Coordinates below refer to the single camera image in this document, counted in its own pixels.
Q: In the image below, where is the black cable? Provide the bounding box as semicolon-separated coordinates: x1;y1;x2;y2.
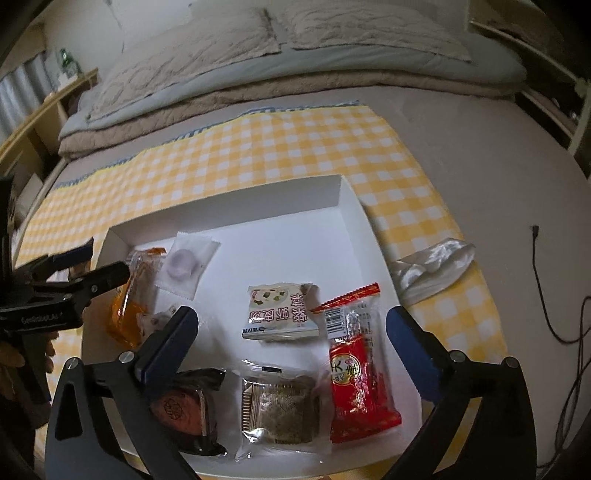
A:
530;224;591;344

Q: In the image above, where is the dark brown mooncake packet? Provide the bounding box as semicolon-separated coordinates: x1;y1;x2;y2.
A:
148;368;228;457

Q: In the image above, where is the wooden shelf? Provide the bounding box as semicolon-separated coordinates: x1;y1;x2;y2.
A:
468;18;591;162
0;69;100;190

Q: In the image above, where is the beige knitted pillow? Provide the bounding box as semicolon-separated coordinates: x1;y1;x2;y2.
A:
88;7;282;123
272;0;472;63

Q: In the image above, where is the green object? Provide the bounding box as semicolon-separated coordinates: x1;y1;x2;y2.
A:
55;46;81;77

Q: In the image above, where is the crumpled clear plastic wrapper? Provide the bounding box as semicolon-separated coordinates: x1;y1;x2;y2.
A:
392;237;476;305

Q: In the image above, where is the grey quilt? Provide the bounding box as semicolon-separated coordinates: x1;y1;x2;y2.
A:
58;39;527;139

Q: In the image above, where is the grey curtain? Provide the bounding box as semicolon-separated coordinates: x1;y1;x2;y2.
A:
0;51;61;134

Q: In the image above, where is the white cardboard box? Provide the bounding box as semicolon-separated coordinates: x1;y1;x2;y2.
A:
81;174;423;478

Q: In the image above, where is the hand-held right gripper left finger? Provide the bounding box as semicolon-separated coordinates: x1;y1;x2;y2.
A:
44;305;200;480

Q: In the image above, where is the person's left hand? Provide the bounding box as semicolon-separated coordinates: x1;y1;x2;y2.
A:
0;332;60;398

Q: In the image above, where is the brown folded blanket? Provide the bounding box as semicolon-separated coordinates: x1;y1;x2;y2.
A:
58;74;518;160

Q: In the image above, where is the orange snack packet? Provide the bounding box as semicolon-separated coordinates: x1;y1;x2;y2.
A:
107;247;168;349

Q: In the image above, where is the red snack packet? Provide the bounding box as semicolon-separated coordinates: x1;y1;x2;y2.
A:
308;282;402;445

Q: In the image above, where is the white seaweed snack packet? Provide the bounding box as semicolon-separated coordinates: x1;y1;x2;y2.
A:
241;282;320;342

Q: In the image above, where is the yellow checked cloth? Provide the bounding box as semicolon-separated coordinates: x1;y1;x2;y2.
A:
11;105;504;480

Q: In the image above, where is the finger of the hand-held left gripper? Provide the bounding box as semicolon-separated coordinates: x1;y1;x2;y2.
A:
69;261;131;319
14;237;96;283

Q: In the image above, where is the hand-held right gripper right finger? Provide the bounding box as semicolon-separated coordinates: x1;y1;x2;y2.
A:
385;305;539;480

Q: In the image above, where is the brown cake clear packet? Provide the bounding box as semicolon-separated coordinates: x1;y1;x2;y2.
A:
235;360;333;462

